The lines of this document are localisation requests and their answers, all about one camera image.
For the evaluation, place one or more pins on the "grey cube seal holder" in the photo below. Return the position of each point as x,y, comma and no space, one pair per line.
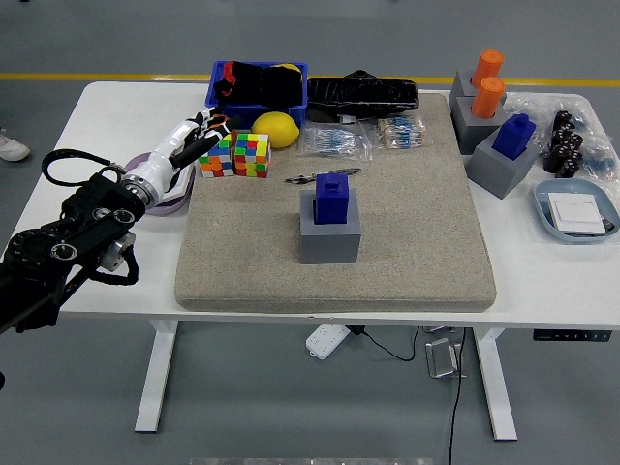
331,247
472,133
457,87
499,172

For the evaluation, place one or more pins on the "white table leg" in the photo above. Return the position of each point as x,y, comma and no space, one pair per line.
499,387
155,382

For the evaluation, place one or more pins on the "black plastic-wrapped keyboard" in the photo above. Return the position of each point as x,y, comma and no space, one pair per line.
363,94

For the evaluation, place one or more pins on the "white switch panel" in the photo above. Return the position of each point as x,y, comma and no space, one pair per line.
181,188
576,213

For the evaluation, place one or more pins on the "black table control panel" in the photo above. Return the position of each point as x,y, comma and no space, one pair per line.
571,335

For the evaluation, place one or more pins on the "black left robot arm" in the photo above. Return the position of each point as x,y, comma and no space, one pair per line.
58,247

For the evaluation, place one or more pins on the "black cloth with red trim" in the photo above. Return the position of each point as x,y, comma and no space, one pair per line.
266,87

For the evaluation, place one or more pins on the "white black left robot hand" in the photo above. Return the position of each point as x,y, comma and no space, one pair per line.
164,150

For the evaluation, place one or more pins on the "white power strip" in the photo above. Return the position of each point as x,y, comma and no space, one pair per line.
324,341

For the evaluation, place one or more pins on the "clear bag of tan resistors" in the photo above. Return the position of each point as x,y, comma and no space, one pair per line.
399,132

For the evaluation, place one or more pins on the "orange round seal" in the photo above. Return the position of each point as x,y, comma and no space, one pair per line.
488,65
486,99

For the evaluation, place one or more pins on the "yellow item in bin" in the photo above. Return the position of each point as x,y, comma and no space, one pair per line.
288,67

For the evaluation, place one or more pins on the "blue plastic bin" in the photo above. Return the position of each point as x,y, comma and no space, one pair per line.
295,112

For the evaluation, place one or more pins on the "yellow lemon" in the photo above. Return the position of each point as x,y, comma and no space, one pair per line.
276,130

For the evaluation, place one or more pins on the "small black connector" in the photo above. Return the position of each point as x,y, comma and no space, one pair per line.
606,224

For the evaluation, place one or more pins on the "light blue oval tray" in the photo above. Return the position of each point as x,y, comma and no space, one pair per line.
542,213

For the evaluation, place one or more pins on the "blue square seal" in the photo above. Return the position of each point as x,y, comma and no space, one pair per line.
331,201
513,138

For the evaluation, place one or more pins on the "grey-brown table mat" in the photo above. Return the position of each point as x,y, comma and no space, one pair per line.
412,232

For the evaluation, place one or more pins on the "bag of black capacitors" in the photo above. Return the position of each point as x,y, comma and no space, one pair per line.
564,150

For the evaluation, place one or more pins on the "bag of small blue components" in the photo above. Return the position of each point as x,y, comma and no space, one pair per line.
600,162

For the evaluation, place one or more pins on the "orange fruit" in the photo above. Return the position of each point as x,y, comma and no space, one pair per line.
223,117

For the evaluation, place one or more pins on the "person's white shoe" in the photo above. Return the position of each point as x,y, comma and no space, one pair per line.
12,149

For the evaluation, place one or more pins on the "silver metal bracket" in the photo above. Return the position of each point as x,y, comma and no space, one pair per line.
442,358
438,330

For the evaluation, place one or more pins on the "purple oval tray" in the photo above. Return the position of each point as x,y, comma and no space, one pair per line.
164,209

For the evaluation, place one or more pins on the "black metal hand tool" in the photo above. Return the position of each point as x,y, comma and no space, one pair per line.
344,171

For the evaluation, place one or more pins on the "clear bag of blue resistors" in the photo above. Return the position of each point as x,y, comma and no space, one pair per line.
334,143

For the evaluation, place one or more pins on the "multicolour puzzle cube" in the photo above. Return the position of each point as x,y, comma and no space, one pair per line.
218,162
252,155

